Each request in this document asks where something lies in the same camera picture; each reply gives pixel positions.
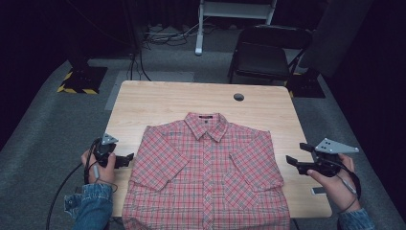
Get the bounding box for bundle of floor cables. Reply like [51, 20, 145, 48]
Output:
[142, 22, 205, 49]

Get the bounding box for black folding chair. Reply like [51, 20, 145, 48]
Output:
[227, 24, 314, 85]

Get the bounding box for black pole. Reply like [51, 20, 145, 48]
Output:
[123, 0, 143, 57]

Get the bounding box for right hand-held gripper black cable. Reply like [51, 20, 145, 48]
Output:
[322, 157, 362, 200]

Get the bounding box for white metal stand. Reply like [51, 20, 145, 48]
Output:
[194, 0, 278, 57]

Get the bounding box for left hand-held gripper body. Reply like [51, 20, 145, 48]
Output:
[93, 133, 119, 169]

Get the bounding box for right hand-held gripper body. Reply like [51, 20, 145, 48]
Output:
[310, 137, 360, 177]

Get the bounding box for person's right hand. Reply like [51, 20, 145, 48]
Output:
[306, 153, 362, 212]

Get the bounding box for red plaid short-sleeved shirt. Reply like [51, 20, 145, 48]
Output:
[122, 111, 291, 230]

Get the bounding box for black stand base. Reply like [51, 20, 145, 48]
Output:
[284, 68, 327, 99]

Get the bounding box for person's left hand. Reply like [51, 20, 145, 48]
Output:
[80, 149, 117, 185]

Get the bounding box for grey fabric panel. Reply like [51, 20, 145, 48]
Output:
[300, 0, 374, 78]

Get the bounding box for black base with yellow stripes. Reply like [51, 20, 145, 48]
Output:
[56, 65, 109, 96]

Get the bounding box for black hanging cables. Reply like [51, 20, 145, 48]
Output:
[128, 47, 152, 82]

